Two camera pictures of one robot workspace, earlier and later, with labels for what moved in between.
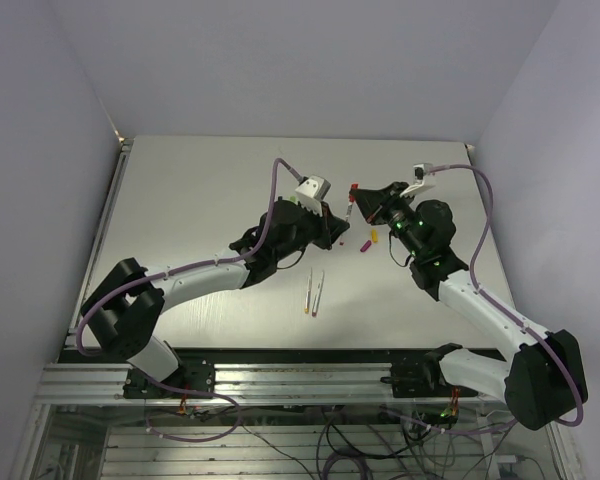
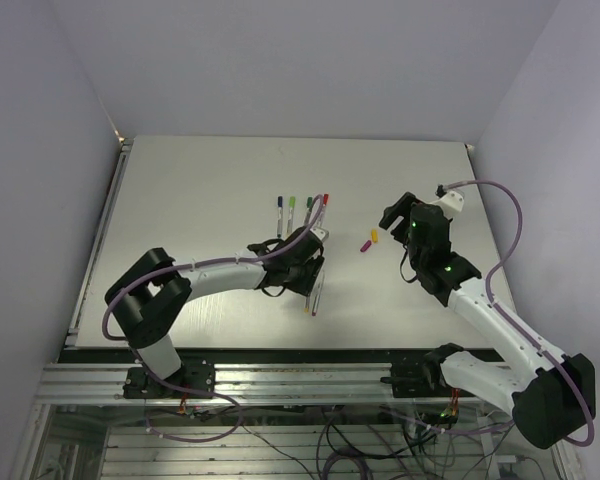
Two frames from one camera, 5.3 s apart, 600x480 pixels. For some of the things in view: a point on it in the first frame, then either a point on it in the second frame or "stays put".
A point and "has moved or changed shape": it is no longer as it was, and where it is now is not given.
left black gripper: x=330 y=227 -> x=307 y=285
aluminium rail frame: x=242 y=384 stays put
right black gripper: x=373 y=205 -> x=401 y=208
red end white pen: x=342 y=237 has moved or changed shape
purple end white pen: x=319 y=289 stays put
